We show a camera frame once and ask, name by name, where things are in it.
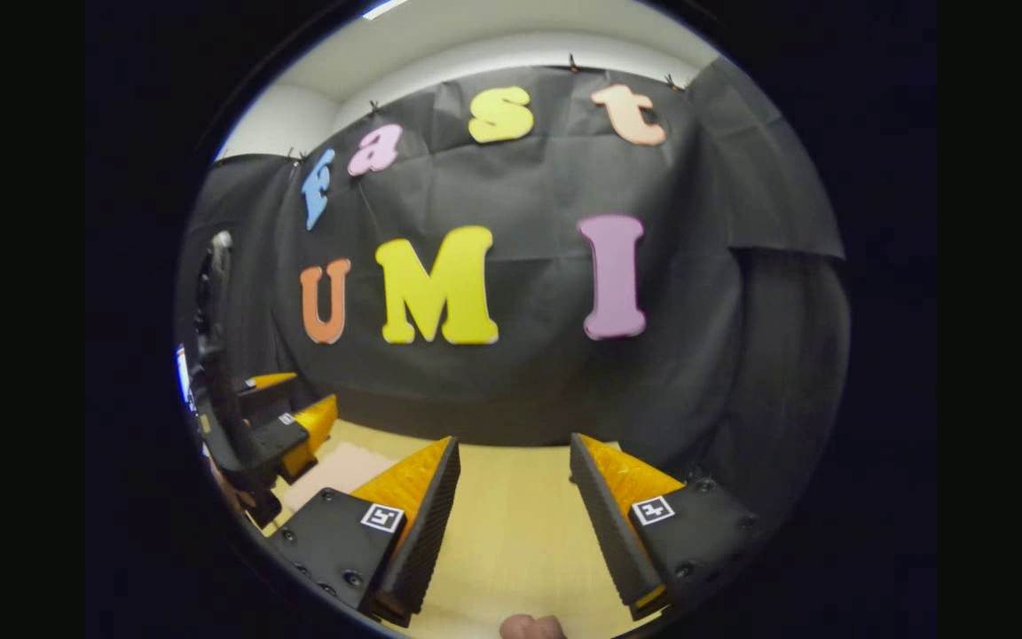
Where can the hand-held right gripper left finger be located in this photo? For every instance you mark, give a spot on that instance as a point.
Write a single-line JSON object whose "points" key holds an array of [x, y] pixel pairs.
{"points": [[422, 541]]}

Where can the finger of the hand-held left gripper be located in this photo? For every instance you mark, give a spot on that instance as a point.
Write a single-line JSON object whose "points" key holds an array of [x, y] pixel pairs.
{"points": [[258, 395], [280, 439]]}

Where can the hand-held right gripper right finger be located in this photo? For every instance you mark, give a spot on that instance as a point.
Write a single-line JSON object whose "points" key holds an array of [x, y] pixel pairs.
{"points": [[609, 532]]}

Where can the beige pink suitcase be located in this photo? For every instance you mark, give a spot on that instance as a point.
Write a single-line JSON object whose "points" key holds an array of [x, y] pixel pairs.
{"points": [[338, 475]]}

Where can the lit screen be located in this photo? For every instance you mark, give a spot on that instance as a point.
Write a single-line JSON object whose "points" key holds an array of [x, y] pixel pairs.
{"points": [[184, 373]]}

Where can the black backdrop cloth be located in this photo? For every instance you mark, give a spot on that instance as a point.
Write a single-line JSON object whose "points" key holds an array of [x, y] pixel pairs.
{"points": [[529, 186]]}

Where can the ceiling light panel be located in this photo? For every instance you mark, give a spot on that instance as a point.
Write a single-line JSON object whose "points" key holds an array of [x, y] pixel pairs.
{"points": [[382, 8]]}

